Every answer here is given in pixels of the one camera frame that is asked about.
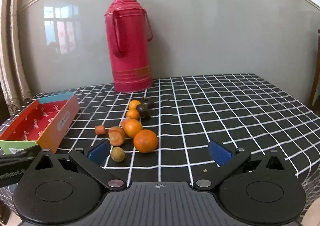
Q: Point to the beige lace-hem curtain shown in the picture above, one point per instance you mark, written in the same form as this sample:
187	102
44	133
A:
11	53

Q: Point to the brown wooden furniture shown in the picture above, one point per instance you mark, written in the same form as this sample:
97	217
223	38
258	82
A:
315	78

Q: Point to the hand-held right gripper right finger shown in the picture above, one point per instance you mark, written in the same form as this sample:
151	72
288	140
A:
220	152

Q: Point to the medium tangerine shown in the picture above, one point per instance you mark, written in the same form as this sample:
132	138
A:
132	128

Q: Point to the black white checked tablecloth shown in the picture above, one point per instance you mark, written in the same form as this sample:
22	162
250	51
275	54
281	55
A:
225	116

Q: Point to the red thermos flask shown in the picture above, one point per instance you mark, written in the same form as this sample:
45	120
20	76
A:
130	48

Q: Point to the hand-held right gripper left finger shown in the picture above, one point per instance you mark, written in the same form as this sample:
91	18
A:
99	153

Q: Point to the large tangerine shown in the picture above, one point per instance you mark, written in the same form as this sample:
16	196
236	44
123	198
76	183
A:
145	141

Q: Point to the large carrot chunk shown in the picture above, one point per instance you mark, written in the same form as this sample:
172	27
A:
117	136

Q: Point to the red-lined cardboard box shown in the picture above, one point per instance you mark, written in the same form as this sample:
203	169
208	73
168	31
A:
32	121

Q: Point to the brownish green round fruit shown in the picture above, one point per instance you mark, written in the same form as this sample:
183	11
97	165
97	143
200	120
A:
118	154

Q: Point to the small carrot piece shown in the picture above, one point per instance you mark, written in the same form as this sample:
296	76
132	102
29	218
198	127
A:
100	130

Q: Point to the small tangerine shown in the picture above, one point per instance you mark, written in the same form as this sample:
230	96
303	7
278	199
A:
135	105
133	114

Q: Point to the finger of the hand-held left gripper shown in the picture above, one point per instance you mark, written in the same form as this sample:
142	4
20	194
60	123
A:
20	156

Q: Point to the dark brown round fruit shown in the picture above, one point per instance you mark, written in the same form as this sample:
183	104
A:
143	111
148	103

